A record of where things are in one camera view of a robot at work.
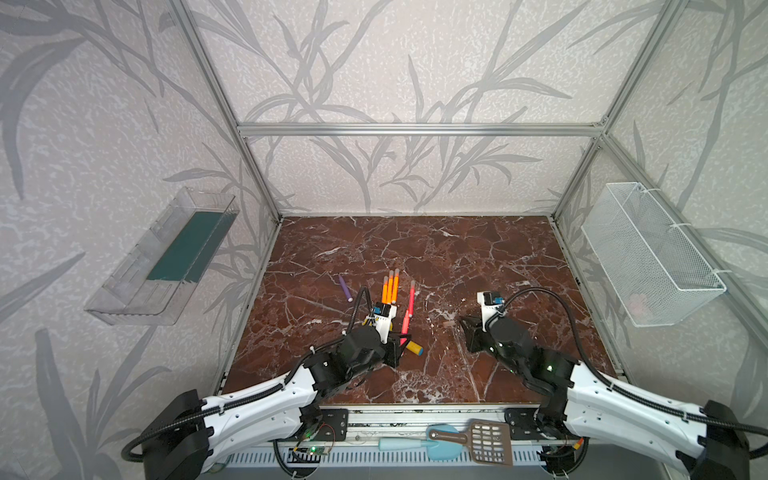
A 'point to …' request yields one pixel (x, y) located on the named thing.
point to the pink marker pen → (404, 327)
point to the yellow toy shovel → (415, 348)
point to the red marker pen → (412, 297)
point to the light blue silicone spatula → (436, 449)
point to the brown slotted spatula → (489, 441)
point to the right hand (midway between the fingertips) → (460, 310)
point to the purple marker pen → (345, 289)
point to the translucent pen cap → (447, 324)
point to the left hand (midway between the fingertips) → (414, 331)
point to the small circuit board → (316, 450)
